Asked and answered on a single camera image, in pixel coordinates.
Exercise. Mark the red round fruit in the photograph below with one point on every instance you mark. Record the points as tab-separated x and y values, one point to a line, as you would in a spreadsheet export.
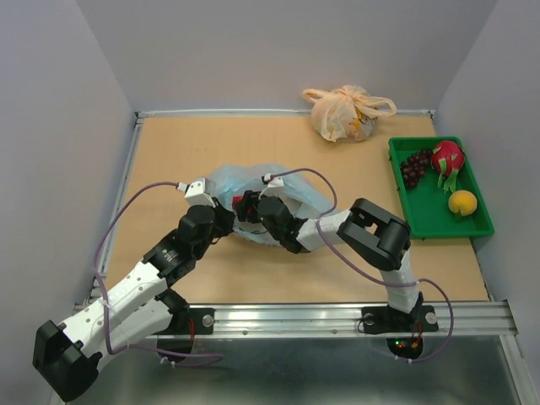
236	202

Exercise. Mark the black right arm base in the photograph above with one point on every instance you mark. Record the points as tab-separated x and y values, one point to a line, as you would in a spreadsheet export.
408	344

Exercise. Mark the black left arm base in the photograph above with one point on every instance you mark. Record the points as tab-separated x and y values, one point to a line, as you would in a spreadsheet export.
179	336

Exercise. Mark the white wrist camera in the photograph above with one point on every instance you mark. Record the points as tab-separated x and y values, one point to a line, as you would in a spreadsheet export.
274	186
199	192

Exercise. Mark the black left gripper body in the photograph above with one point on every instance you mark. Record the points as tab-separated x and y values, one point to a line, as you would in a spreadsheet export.
220	227

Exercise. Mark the aluminium frame rail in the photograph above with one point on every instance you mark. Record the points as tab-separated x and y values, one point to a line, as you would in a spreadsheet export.
297	350

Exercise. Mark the blue printed plastic bag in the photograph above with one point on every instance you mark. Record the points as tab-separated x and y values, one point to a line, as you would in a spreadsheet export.
240	188

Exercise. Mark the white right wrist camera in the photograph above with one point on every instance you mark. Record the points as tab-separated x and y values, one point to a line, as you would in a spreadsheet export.
274	186

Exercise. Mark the red green dragon fruit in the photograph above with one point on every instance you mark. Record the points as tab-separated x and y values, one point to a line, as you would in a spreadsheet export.
447	158

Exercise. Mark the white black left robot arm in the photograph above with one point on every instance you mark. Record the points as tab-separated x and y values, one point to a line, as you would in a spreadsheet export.
70	354

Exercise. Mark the orange knotted plastic bag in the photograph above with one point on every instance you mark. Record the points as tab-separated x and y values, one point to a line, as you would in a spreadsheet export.
347	114

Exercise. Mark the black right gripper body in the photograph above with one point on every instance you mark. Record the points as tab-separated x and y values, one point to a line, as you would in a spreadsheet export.
276	234

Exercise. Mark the green plastic tray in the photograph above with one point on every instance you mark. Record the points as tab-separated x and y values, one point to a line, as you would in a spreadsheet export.
425	207

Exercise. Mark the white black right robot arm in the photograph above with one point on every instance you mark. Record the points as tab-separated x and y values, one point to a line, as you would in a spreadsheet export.
379	237

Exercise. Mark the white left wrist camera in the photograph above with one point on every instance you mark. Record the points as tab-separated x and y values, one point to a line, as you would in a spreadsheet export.
199	192

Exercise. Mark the dark red grape bunch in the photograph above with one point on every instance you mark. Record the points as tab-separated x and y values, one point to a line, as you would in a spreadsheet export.
414	167

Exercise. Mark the yellow round fruit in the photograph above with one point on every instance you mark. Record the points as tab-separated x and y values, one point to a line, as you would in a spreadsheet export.
463	202

